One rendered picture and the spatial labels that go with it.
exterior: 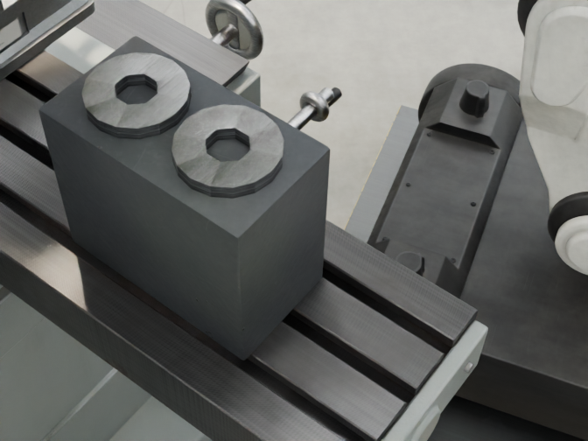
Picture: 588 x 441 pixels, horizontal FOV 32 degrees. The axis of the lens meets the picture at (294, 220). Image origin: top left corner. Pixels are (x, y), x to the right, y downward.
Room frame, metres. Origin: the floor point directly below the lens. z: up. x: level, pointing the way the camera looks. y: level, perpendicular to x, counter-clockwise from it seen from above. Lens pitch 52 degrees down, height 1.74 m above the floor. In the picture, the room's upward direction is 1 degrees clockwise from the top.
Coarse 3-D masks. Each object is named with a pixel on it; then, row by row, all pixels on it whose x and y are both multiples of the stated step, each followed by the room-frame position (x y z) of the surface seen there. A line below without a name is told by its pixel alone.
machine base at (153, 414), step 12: (144, 408) 0.79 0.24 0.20; (156, 408) 0.79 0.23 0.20; (168, 408) 0.79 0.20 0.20; (132, 420) 0.77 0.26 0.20; (144, 420) 0.77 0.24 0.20; (156, 420) 0.77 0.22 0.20; (168, 420) 0.77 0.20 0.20; (180, 420) 0.77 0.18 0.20; (120, 432) 0.75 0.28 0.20; (132, 432) 0.75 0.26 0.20; (144, 432) 0.75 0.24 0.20; (156, 432) 0.75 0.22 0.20; (168, 432) 0.75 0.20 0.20; (180, 432) 0.75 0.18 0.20; (192, 432) 0.75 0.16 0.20
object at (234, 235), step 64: (128, 64) 0.63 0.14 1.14; (64, 128) 0.57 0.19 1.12; (128, 128) 0.56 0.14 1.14; (192, 128) 0.56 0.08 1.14; (256, 128) 0.56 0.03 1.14; (64, 192) 0.58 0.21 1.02; (128, 192) 0.53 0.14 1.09; (192, 192) 0.50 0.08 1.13; (256, 192) 0.50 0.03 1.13; (320, 192) 0.54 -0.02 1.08; (128, 256) 0.54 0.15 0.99; (192, 256) 0.49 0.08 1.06; (256, 256) 0.48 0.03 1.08; (320, 256) 0.55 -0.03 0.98; (192, 320) 0.49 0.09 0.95; (256, 320) 0.47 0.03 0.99
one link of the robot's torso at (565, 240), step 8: (584, 216) 0.81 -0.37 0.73; (568, 224) 0.81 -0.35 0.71; (576, 224) 0.80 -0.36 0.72; (584, 224) 0.80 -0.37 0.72; (560, 232) 0.81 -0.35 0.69; (568, 232) 0.80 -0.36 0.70; (576, 232) 0.80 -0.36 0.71; (584, 232) 0.79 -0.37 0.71; (560, 240) 0.80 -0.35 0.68; (568, 240) 0.80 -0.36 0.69; (576, 240) 0.79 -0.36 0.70; (584, 240) 0.78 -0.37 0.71; (560, 248) 0.80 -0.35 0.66; (568, 248) 0.79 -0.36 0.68; (576, 248) 0.79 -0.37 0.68; (584, 248) 0.78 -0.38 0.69; (560, 256) 0.80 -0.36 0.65; (568, 256) 0.79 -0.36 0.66; (576, 256) 0.78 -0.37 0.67; (584, 256) 0.78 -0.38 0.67; (568, 264) 0.80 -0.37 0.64; (576, 264) 0.78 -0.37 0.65; (584, 264) 0.78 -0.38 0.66; (584, 272) 0.79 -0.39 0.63
